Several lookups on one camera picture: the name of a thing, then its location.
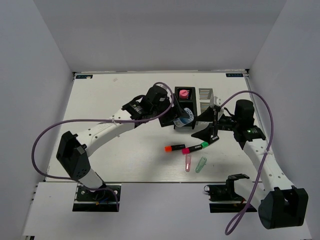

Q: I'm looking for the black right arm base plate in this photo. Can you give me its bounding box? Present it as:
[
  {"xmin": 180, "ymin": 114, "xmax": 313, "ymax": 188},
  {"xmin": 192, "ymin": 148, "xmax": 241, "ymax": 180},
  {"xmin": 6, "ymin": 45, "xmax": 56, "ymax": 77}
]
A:
[{"xmin": 203, "ymin": 184, "xmax": 247, "ymax": 214}]

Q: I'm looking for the pink cap black highlighter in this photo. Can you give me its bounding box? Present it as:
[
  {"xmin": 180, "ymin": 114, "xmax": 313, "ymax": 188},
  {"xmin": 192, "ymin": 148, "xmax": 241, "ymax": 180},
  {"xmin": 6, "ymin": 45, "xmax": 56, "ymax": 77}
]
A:
[{"xmin": 181, "ymin": 144, "xmax": 203, "ymax": 155}]

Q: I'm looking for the left blue table label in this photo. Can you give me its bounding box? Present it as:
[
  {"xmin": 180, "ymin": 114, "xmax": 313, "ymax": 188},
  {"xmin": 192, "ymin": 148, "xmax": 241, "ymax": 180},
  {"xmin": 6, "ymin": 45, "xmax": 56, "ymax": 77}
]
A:
[{"xmin": 75, "ymin": 74, "xmax": 93, "ymax": 79}]

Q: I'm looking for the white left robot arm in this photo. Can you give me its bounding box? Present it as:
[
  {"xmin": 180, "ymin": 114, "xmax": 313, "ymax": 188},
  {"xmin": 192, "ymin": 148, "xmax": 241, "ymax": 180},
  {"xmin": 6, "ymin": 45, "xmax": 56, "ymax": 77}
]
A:
[{"xmin": 56, "ymin": 84, "xmax": 195, "ymax": 200}]

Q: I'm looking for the orange cap black highlighter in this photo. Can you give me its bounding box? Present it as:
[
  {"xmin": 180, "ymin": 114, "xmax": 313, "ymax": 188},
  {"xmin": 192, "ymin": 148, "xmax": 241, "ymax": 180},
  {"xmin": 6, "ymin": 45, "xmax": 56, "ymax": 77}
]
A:
[{"xmin": 164, "ymin": 144, "xmax": 186, "ymax": 153}]

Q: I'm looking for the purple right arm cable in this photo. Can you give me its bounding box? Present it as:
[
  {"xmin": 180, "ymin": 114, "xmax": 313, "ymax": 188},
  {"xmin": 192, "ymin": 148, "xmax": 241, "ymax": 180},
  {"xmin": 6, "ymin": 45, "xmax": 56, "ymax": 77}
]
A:
[{"xmin": 217, "ymin": 90, "xmax": 275, "ymax": 236}]

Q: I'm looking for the blue table label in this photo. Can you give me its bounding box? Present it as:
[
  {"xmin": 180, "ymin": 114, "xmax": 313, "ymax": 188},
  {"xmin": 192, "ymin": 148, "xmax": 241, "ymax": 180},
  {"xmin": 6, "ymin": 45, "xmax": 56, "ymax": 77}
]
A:
[
  {"xmin": 75, "ymin": 74, "xmax": 93, "ymax": 79},
  {"xmin": 225, "ymin": 73, "xmax": 244, "ymax": 78}
]

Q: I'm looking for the right blue table label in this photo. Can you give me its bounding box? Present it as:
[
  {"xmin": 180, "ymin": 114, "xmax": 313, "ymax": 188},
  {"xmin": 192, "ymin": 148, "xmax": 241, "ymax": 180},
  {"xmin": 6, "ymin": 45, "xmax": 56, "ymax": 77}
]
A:
[{"xmin": 225, "ymin": 73, "xmax": 244, "ymax": 78}]

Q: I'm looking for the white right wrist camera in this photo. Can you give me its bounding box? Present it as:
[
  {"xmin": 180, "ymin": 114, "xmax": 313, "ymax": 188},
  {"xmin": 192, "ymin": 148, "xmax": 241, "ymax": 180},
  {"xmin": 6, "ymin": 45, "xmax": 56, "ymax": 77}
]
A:
[{"xmin": 209, "ymin": 95, "xmax": 221, "ymax": 109}]

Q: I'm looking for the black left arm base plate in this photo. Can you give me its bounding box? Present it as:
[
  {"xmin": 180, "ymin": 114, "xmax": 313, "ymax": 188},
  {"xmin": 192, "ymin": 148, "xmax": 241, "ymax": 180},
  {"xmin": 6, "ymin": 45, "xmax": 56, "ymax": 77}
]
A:
[{"xmin": 72, "ymin": 184, "xmax": 122, "ymax": 213}]

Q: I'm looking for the black organizer container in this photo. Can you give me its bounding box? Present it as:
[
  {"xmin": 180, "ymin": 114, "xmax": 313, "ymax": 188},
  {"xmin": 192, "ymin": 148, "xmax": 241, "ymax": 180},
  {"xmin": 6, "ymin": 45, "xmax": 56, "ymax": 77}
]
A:
[{"xmin": 174, "ymin": 86, "xmax": 198, "ymax": 130}]

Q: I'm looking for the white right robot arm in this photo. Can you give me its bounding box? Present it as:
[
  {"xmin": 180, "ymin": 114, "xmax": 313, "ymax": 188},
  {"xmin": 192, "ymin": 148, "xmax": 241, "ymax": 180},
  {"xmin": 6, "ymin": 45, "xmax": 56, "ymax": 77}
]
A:
[{"xmin": 192, "ymin": 99, "xmax": 309, "ymax": 229}]

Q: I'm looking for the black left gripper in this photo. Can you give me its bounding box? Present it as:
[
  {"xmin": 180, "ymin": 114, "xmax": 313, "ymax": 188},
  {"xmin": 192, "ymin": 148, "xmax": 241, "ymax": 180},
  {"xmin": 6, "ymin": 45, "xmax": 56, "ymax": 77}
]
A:
[{"xmin": 151, "ymin": 93, "xmax": 190, "ymax": 128}]

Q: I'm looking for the white slotted organizer container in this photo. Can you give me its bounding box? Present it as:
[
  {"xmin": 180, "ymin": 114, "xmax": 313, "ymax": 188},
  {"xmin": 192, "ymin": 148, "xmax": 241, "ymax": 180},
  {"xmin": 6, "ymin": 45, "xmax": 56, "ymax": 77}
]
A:
[{"xmin": 195, "ymin": 87, "xmax": 214, "ymax": 131}]

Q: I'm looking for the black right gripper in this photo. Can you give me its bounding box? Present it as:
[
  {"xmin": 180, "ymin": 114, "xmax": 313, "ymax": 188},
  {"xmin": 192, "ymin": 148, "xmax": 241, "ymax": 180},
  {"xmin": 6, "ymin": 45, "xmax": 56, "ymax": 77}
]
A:
[{"xmin": 191, "ymin": 106, "xmax": 240, "ymax": 143}]

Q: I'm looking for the green cap black highlighter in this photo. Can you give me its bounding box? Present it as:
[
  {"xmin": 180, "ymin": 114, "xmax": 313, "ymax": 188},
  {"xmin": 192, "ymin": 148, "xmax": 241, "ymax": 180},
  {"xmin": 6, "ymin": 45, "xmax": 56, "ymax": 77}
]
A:
[{"xmin": 201, "ymin": 141, "xmax": 209, "ymax": 149}]

